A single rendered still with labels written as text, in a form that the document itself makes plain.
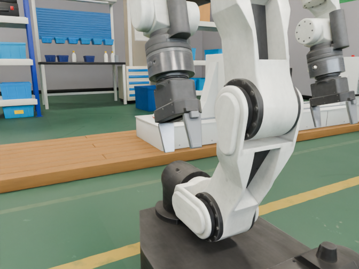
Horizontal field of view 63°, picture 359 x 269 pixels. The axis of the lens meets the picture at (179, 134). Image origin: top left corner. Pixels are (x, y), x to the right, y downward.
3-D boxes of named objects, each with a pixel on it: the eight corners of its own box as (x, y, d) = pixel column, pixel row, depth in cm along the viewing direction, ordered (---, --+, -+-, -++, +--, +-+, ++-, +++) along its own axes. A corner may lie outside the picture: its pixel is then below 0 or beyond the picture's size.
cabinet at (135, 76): (118, 101, 592) (117, 65, 576) (140, 99, 614) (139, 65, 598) (127, 104, 543) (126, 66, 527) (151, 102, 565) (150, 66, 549)
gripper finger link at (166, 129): (177, 151, 59) (173, 121, 60) (162, 152, 58) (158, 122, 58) (173, 151, 61) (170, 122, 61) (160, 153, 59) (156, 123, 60)
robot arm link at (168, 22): (139, 63, 57) (132, 8, 58) (186, 65, 62) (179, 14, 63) (163, 40, 47) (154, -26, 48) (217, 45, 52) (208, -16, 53)
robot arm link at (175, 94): (142, 124, 58) (135, 66, 59) (185, 121, 63) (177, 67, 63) (169, 112, 47) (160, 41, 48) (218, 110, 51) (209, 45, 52)
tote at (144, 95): (134, 108, 494) (133, 86, 485) (156, 106, 515) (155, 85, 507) (148, 111, 453) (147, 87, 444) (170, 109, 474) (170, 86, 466)
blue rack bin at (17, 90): (2, 96, 431) (0, 82, 426) (31, 95, 449) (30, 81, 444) (1, 100, 388) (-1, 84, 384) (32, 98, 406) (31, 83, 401)
